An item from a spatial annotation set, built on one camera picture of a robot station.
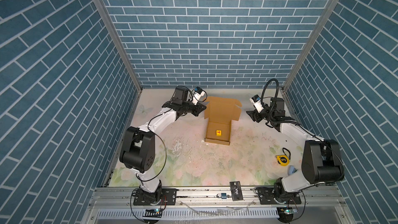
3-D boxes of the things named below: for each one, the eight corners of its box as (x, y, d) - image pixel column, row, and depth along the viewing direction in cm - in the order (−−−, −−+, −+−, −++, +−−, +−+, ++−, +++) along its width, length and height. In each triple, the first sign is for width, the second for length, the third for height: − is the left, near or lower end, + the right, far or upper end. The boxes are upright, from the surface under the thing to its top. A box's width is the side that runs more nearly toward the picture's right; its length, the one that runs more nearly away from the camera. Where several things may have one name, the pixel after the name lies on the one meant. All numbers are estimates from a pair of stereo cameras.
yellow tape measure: (278, 166, 86) (280, 164, 84) (275, 156, 89) (277, 154, 87) (289, 166, 86) (291, 164, 84) (285, 156, 89) (287, 154, 87)
